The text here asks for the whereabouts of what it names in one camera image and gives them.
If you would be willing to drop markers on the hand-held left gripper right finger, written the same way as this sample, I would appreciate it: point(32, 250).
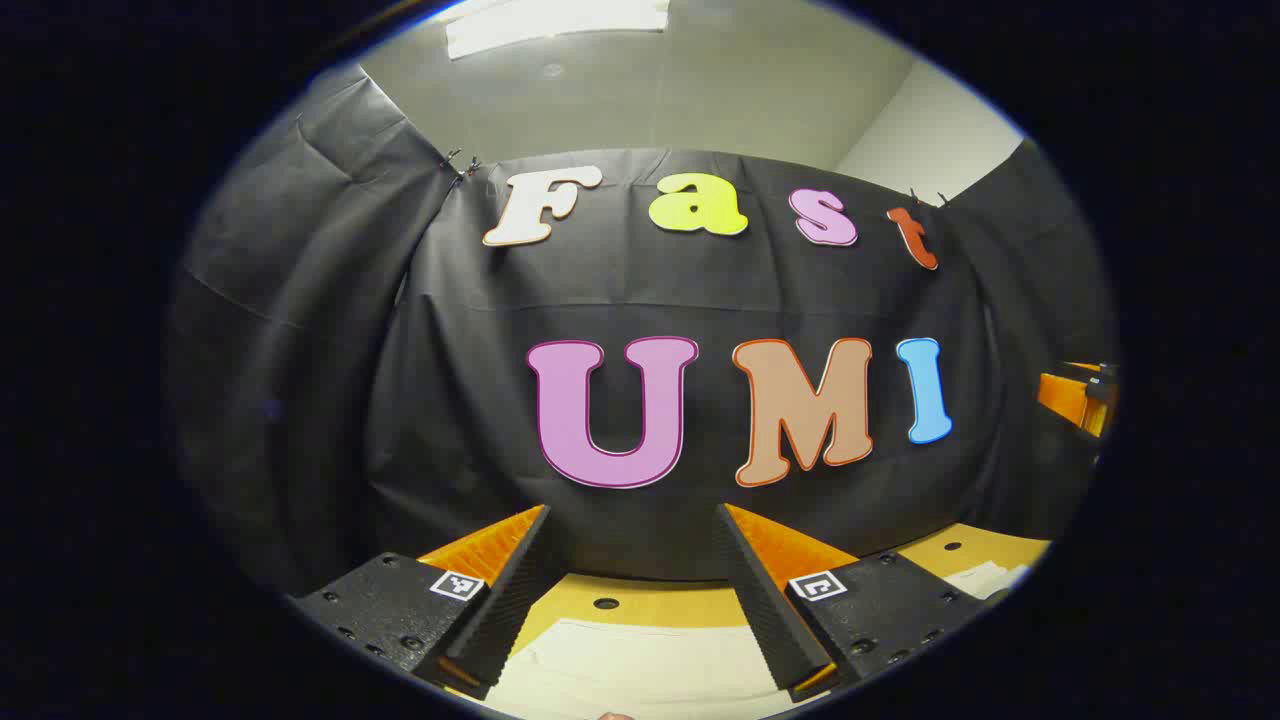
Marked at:
point(765, 610)

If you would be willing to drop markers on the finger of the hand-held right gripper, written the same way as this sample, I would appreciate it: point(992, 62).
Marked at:
point(1065, 398)

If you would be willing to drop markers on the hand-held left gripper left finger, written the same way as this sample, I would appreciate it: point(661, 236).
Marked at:
point(515, 590)

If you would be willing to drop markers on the white jeans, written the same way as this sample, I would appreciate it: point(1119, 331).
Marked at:
point(640, 670)

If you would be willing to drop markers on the black binder clip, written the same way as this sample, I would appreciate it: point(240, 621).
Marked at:
point(927, 197)
point(458, 163)

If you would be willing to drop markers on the black backdrop cloth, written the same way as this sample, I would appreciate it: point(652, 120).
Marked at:
point(450, 350)

